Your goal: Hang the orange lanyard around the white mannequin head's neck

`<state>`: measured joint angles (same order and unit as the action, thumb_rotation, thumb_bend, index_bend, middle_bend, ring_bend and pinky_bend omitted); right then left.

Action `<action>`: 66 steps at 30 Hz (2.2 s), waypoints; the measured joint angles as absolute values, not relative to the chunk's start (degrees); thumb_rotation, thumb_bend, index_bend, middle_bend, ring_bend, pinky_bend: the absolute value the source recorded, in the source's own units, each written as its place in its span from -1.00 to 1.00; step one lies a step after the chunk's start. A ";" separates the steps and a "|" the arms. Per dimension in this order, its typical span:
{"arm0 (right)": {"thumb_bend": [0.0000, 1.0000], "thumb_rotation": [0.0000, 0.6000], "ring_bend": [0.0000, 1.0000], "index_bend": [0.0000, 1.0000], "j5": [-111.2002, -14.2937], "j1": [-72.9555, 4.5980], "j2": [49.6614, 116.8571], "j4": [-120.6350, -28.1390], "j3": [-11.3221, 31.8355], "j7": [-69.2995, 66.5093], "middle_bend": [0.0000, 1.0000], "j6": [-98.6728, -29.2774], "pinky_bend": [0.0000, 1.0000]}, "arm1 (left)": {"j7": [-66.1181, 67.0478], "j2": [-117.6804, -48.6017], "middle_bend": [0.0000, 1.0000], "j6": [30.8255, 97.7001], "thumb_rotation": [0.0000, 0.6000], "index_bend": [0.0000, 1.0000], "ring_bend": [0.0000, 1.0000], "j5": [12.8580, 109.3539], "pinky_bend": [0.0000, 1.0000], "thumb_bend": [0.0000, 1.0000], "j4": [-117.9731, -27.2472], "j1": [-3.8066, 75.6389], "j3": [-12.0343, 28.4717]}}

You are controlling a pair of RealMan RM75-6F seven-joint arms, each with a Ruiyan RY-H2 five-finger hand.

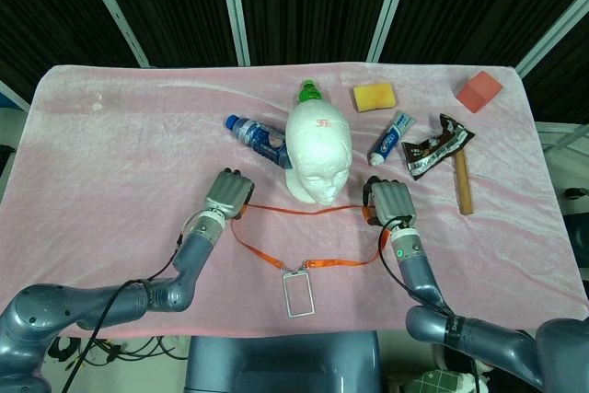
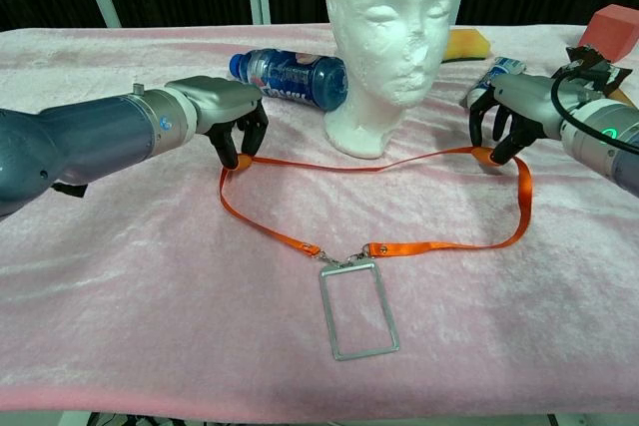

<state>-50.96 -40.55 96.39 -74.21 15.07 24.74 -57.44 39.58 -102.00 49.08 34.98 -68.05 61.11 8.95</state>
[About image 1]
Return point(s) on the wooden stick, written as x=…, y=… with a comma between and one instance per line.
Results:
x=464, y=186

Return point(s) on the grey-blue robot torso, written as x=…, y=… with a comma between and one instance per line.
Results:
x=280, y=365

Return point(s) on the pink foam cube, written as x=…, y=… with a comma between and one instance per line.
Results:
x=478, y=91

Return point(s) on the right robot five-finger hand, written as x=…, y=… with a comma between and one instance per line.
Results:
x=391, y=202

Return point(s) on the white partition post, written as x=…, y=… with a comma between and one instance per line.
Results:
x=389, y=6
x=112, y=8
x=552, y=31
x=234, y=8

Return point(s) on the pink plush table cloth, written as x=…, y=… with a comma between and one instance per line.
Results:
x=115, y=158

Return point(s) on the brown snack wrapper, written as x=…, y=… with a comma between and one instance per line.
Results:
x=432, y=149

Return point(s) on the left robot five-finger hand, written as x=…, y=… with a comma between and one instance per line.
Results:
x=227, y=193

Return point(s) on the green patterned bag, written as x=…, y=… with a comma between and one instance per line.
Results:
x=435, y=381

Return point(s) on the yellow sponge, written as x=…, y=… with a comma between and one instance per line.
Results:
x=375, y=97

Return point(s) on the white foam mannequin head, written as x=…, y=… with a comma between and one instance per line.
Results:
x=317, y=153

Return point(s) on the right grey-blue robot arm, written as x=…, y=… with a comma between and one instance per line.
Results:
x=416, y=269

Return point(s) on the blue white toothpaste tube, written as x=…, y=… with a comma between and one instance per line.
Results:
x=391, y=137

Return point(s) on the green capped bottle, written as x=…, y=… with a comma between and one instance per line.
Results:
x=309, y=91

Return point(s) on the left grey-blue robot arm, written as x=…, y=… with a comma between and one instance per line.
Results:
x=193, y=257

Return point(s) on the blue plastic drink bottle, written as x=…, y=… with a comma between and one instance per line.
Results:
x=257, y=135

